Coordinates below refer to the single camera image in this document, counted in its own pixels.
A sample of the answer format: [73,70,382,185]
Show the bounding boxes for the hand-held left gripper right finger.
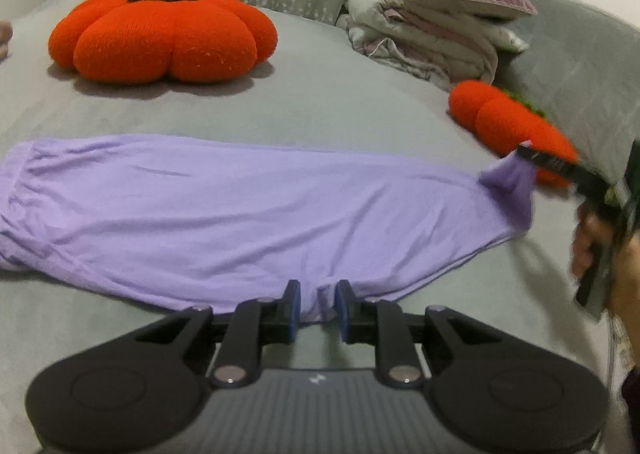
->
[334,279,506,389]

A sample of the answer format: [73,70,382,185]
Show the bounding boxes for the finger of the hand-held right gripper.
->
[515,143,583,180]

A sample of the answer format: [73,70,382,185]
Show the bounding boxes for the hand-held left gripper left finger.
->
[135,279,303,389]

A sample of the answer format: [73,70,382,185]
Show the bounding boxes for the purple pants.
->
[0,134,536,322]

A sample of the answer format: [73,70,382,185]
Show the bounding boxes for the person's right forearm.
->
[602,233,640,415]

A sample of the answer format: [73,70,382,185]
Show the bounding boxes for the person's right hand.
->
[571,205,614,280]

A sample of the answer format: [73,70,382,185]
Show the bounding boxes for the orange pumpkin cushion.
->
[48,0,278,84]
[448,80,581,190]

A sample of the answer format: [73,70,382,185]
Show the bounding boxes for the grey quilted cover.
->
[495,0,640,195]

